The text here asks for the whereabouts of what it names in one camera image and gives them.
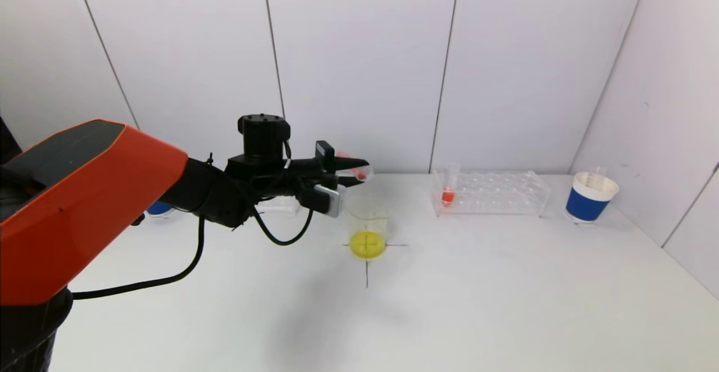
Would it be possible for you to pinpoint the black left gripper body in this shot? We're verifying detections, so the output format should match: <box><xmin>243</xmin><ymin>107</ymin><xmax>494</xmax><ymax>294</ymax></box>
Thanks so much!
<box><xmin>288</xmin><ymin>140</ymin><xmax>339</xmax><ymax>194</ymax></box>

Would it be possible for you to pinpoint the clear acrylic test tube rack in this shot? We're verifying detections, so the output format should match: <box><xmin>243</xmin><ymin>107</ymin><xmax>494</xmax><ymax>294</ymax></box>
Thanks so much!
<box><xmin>253</xmin><ymin>193</ymin><xmax>303</xmax><ymax>216</ymax></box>
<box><xmin>430</xmin><ymin>170</ymin><xmax>551</xmax><ymax>218</ymax></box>

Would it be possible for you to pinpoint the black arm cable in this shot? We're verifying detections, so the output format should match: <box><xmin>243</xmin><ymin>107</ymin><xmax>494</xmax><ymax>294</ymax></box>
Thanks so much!
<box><xmin>72</xmin><ymin>215</ymin><xmax>206</xmax><ymax>301</ymax></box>

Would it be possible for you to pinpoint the plastic wrapped black robot torso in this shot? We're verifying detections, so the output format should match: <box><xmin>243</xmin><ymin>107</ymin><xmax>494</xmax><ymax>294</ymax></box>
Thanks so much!
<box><xmin>0</xmin><ymin>287</ymin><xmax>75</xmax><ymax>372</ymax></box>

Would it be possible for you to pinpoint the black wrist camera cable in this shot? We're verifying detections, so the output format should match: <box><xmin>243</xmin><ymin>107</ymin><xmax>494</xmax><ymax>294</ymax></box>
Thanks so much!
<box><xmin>252</xmin><ymin>205</ymin><xmax>315</xmax><ymax>247</ymax></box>

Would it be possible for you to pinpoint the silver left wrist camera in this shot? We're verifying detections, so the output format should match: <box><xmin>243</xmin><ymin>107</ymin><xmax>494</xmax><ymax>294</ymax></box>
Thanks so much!
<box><xmin>313</xmin><ymin>183</ymin><xmax>348</xmax><ymax>219</ymax></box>

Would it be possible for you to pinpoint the clear glass beaker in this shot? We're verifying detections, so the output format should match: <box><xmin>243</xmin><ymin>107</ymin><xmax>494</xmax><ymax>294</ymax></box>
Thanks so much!
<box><xmin>346</xmin><ymin>195</ymin><xmax>390</xmax><ymax>260</ymax></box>

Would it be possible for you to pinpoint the red pigment test tube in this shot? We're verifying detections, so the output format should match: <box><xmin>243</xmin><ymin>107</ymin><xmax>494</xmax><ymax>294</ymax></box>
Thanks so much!
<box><xmin>336</xmin><ymin>151</ymin><xmax>375</xmax><ymax>183</ymax></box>
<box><xmin>441</xmin><ymin>163</ymin><xmax>461</xmax><ymax>208</ymax></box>

